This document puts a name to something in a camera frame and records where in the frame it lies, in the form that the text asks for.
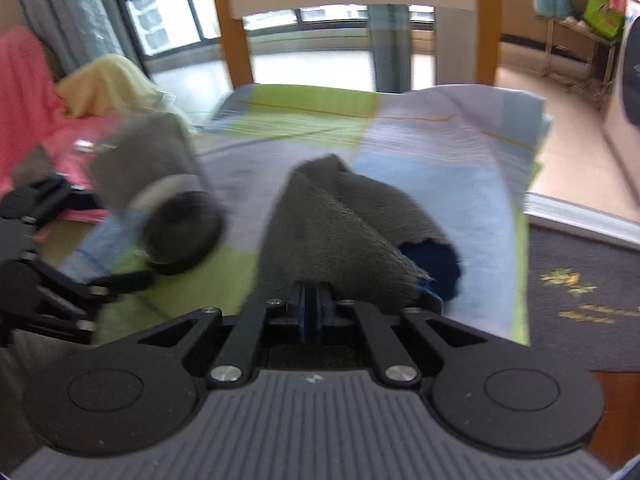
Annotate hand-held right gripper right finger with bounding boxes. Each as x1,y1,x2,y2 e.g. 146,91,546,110
315,283,498,388

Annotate grey and blue cleaning cloth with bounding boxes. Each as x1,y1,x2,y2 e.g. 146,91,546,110
257,155,463,321

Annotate dark framed window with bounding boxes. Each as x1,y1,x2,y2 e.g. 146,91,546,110
102,0,438,93

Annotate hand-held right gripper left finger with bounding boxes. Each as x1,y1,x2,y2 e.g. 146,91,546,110
134,282,307,389

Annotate green bag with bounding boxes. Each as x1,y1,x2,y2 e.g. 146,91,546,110
582,0,626,41

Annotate grey starred curtain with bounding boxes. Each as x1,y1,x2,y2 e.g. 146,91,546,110
10,0,146,68

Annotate wooden rack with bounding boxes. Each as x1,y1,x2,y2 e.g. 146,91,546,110
542,15,623,111

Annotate white appliance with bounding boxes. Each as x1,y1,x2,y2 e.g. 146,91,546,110
602,12,640,161

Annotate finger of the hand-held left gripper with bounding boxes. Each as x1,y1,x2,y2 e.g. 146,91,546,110
30,262,157,346
0,174,104,232

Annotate pink knitted blanket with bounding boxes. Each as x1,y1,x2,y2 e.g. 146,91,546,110
0,25,123,223

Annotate green and blue checked tablecloth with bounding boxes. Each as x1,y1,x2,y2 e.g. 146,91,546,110
60,82,553,348

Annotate small grey cloth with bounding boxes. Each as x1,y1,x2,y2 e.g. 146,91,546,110
10,145,56,188

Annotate dark doormat with gold print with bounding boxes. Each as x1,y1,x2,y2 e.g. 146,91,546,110
520,217,640,373

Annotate pale yellow blanket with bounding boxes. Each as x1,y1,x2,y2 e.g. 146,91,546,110
55,54,193,128

